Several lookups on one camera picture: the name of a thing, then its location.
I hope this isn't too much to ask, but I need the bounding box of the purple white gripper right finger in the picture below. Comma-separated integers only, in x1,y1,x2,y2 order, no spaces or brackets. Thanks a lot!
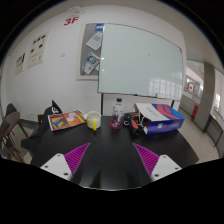
134,144,181,181

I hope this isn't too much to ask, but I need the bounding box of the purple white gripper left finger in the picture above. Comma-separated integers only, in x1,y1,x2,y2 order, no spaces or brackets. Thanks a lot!
41,143,90,181

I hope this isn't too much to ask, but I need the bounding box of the clear plastic water bottle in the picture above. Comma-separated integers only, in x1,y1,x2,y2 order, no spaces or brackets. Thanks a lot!
112,98,124,125

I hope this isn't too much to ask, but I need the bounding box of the colourful orange booklet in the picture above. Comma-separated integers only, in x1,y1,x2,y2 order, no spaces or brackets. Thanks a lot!
48,110,86,131

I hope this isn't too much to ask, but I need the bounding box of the black round table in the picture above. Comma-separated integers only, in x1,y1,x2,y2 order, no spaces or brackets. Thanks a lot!
31,116,198,190

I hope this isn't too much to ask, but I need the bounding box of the blue and red cardboard box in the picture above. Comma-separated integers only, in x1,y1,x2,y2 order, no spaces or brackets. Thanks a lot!
135,103,185,134

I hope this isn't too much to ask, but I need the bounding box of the black red handheld tool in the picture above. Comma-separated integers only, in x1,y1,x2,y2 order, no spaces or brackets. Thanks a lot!
123,112,142,136

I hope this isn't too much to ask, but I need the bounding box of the dark wooden chair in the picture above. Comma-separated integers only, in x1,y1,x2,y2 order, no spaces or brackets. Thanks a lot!
0,103,28,162

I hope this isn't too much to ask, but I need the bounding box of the red round coaster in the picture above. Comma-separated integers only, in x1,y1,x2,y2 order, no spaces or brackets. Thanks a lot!
109,121,122,130

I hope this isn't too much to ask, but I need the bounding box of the white rolling whiteboard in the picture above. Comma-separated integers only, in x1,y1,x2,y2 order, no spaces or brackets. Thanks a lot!
98,23,184,115

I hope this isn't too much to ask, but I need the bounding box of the grey pin notice board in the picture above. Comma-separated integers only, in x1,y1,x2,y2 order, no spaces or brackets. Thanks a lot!
77,23,104,80

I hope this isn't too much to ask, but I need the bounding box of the white cup with yellow handle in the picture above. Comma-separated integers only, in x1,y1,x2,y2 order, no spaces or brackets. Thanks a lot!
87,111,101,131

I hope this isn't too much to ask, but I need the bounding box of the white wall poster small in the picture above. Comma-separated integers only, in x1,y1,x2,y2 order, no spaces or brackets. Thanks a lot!
15,53,25,75

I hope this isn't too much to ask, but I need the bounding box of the white wall poster large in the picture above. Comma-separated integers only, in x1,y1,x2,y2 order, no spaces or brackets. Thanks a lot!
27,32,49,68

